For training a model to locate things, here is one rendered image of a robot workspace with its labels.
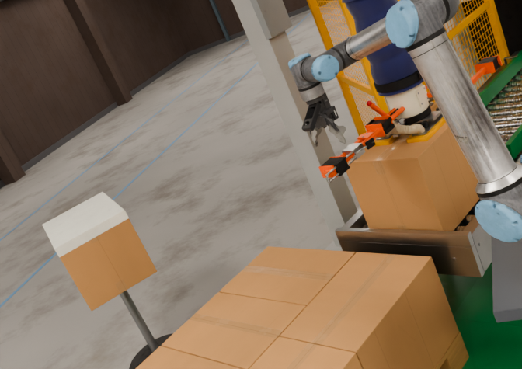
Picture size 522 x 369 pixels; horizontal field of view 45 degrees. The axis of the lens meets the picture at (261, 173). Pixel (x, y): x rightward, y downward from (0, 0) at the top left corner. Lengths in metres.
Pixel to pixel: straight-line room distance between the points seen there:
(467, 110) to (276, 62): 2.08
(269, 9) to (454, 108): 2.06
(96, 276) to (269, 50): 1.60
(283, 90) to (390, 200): 1.23
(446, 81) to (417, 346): 1.26
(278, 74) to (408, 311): 1.73
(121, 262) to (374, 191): 1.42
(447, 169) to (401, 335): 0.74
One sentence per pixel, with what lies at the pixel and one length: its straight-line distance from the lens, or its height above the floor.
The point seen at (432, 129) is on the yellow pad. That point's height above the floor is 0.97.
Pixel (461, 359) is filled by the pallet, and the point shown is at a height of 0.04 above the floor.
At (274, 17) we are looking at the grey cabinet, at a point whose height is 1.57.
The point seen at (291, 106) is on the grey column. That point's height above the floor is 1.04.
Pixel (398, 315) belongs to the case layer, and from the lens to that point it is 2.54.
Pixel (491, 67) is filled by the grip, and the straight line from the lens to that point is 2.98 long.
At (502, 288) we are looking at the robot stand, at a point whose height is 0.75.
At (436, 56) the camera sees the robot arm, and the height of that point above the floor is 1.50.
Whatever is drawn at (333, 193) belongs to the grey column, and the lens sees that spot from 3.96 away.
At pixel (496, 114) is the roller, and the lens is 3.99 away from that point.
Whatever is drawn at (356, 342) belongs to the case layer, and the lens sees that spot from 2.40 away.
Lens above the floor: 1.93
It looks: 18 degrees down
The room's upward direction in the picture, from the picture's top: 24 degrees counter-clockwise
